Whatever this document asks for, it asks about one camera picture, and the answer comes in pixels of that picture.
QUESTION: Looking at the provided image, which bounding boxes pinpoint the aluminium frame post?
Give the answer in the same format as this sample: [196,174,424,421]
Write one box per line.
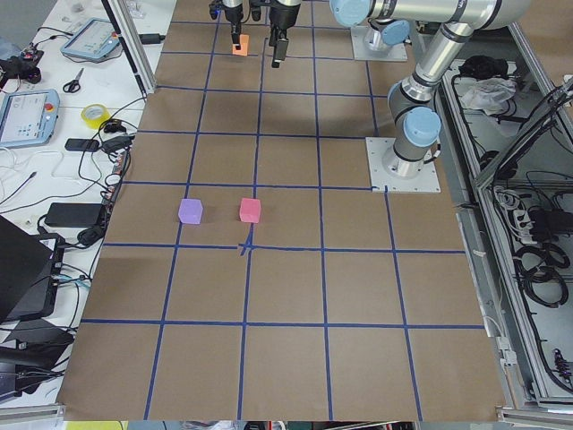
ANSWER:
[101,0,157,98]

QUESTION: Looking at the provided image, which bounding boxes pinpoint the black power brick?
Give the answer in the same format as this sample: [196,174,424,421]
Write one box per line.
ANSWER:
[45,202,104,228]

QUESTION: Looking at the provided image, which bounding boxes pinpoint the purple foam cube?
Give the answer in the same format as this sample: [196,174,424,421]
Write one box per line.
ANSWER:
[178,198,203,225]

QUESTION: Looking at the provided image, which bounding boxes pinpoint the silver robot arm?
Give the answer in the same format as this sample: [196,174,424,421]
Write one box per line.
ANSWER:
[209,1,410,67]
[329,1,530,178]

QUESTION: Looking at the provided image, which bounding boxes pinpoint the lower teach pendant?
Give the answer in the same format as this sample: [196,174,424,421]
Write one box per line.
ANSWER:
[1,90,60,149]

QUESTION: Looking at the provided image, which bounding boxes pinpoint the orange foam cube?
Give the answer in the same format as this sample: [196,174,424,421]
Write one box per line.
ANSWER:
[232,34,249,56]

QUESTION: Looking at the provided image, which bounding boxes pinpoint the upper teach pendant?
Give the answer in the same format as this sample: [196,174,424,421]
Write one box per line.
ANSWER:
[60,18,120,63]

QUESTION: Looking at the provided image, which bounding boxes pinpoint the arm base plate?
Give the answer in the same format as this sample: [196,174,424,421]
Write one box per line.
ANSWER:
[365,137,440,194]
[351,26,409,62]

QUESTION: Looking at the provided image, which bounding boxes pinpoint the black handled scissors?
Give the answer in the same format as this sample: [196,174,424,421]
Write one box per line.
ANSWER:
[62,68,84,94]

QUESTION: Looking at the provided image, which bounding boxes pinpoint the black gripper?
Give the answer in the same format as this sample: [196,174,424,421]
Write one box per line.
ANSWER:
[269,0,301,68]
[209,0,269,50]

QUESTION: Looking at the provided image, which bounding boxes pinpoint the yellow tape roll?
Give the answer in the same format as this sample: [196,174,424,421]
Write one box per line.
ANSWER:
[81,103,111,130]

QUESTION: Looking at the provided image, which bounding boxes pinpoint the teach pendant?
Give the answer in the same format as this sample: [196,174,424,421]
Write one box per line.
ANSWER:
[60,18,120,63]
[1,90,60,149]

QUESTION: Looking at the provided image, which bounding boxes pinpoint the pink foam cube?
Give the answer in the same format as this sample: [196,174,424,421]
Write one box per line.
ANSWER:
[239,198,261,224]

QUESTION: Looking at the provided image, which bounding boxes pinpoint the white crumpled cloth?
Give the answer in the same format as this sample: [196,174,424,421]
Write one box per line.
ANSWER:
[460,78,517,116]

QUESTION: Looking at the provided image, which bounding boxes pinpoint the black laptop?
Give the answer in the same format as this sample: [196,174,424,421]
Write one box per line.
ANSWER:
[1,218,64,323]

